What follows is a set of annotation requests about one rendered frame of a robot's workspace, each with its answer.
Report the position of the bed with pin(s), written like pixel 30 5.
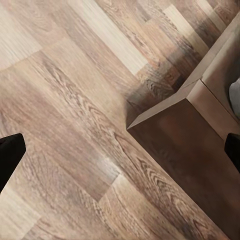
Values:
pixel 186 133

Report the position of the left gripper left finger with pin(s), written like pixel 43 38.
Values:
pixel 12 149

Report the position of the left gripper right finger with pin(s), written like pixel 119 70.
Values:
pixel 232 149

